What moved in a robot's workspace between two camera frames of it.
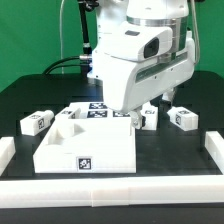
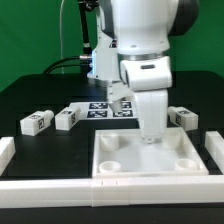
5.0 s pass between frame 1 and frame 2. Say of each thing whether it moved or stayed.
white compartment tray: moved
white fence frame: stayed
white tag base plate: stayed
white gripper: moved
